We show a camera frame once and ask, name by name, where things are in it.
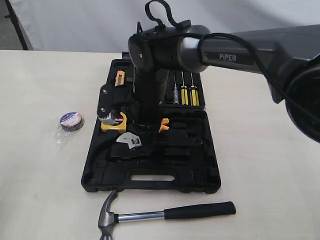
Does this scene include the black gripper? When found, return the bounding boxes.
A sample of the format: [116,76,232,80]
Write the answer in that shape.
[128,68,170,154]

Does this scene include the adjustable wrench black handle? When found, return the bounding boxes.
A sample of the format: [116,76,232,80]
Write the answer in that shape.
[115,132,203,153]

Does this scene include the PVC insulating tape roll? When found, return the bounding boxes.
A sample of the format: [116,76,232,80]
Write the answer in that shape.
[54,111,85,144]

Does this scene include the steel claw hammer black grip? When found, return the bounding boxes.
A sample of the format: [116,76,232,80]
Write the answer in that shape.
[97,189,236,240]

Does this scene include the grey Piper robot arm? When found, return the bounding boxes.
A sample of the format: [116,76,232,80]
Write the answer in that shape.
[128,24,320,142]

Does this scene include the black plastic tool case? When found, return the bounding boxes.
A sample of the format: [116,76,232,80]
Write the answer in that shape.
[81,58,221,194]

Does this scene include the clear voltage tester screwdriver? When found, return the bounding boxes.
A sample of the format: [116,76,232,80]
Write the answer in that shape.
[173,73,179,104]

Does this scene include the yellow utility knife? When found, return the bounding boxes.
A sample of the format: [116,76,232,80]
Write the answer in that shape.
[114,70,126,87]

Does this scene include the yellow black screwdriver left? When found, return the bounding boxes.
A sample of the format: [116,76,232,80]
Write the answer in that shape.
[181,71,189,105]

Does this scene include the yellow black screwdriver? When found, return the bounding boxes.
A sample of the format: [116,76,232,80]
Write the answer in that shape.
[189,73,200,106]
[181,71,189,105]

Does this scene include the yellow black screwdriver right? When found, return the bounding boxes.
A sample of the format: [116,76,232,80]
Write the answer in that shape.
[189,73,200,106]

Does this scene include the yellow tape measure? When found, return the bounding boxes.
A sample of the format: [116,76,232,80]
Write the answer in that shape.
[100,112,127,134]

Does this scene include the orange handled pliers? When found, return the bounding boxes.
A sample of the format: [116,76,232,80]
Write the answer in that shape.
[158,118,170,133]

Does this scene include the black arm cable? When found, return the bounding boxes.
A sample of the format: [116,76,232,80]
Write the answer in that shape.
[145,0,320,118]

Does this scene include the black metal frame pole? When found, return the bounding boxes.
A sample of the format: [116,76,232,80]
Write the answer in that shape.
[4,0,29,51]

